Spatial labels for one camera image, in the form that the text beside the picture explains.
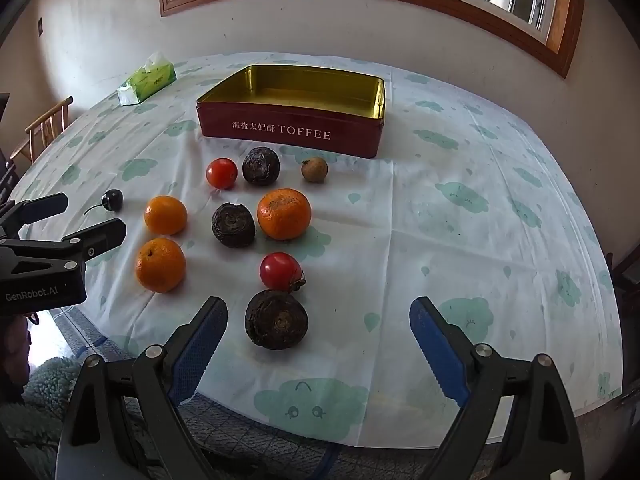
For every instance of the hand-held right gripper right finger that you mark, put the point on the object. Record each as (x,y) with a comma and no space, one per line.
(440,350)

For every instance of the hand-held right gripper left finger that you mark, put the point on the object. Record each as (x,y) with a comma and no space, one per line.
(200,350)

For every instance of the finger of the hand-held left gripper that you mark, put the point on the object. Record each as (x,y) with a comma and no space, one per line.
(100,237)
(45,206)

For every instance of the dark cherry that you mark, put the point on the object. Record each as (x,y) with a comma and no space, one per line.
(112,199)

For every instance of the small mandarin with stem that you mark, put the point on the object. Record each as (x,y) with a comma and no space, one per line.
(160,265)

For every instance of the smooth small mandarin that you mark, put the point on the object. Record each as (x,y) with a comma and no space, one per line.
(166,215)

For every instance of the large dark water chestnut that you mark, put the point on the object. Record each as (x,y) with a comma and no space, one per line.
(276,319)

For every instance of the red tomato with dry calyx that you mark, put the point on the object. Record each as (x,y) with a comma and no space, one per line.
(280,271)

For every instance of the dark wrinkled water chestnut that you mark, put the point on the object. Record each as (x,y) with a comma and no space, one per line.
(261,165)
(233,225)

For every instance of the small red cherry tomato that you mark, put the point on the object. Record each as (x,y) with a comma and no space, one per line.
(222,173)

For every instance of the large scarred orange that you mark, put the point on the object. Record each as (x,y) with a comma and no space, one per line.
(284,214)

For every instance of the brown longan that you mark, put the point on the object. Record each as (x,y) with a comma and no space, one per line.
(314,169)

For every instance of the red and gold tin box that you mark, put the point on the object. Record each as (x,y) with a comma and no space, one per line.
(300,130)

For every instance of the light wooden chair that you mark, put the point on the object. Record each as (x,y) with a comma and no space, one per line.
(47,122)

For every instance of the white cloud-print tablecloth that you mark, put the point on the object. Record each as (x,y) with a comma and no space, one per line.
(450,260)

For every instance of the pale green shaggy rug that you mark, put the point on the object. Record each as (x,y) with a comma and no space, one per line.
(45,385)

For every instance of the grey checked table cover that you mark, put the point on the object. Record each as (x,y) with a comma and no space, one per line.
(300,464)

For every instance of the green tissue box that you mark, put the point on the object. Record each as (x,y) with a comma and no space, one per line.
(147,82)

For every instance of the dark wooden chair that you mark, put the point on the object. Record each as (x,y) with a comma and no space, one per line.
(627,280)

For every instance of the dark wall switch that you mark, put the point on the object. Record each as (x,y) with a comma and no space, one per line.
(40,26)

